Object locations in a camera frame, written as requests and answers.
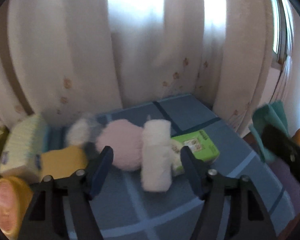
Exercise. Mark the yellow round tin lid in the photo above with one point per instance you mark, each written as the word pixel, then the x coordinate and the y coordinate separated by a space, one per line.
pixel 15 197

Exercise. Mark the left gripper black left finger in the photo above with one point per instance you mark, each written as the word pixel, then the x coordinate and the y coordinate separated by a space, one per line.
pixel 56 202

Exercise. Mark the sliding window frame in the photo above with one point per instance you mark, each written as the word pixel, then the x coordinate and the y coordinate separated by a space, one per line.
pixel 283 32

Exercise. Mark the yellow sponge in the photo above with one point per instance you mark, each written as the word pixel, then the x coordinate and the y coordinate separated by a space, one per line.
pixel 62 163

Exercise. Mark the white towel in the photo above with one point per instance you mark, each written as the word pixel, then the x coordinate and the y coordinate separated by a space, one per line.
pixel 156 175

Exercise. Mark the yellow patterned tissue box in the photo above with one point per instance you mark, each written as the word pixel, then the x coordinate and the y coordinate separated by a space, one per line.
pixel 25 143

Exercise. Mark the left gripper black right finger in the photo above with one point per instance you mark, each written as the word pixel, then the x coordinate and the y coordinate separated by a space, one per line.
pixel 234 200

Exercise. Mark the clear bag of cotton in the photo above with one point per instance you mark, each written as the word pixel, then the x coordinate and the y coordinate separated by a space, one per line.
pixel 85 129

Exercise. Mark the green tissue pack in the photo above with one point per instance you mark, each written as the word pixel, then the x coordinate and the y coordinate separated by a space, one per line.
pixel 200 145

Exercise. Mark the pink fluffy puff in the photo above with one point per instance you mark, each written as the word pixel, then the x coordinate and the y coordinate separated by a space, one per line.
pixel 125 138

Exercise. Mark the floral beige curtain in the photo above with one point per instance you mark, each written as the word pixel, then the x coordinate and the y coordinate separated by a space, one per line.
pixel 64 58

